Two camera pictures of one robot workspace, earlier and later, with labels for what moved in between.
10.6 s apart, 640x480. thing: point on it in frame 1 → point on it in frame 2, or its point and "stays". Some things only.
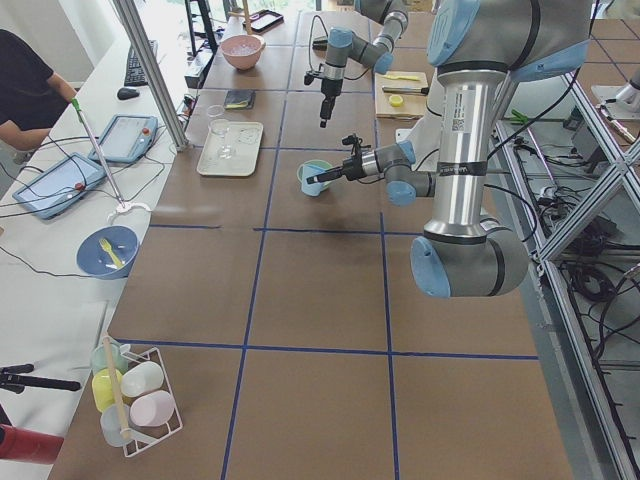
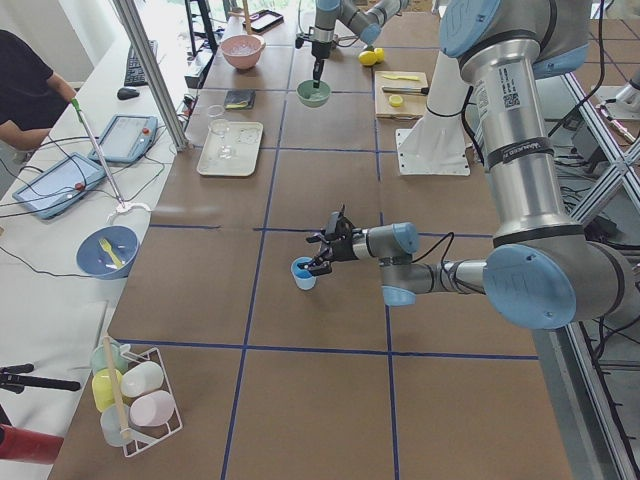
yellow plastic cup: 107,387 stays
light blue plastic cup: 309,169 → 303,279
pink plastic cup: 153,409 stays
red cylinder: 28,446 stays
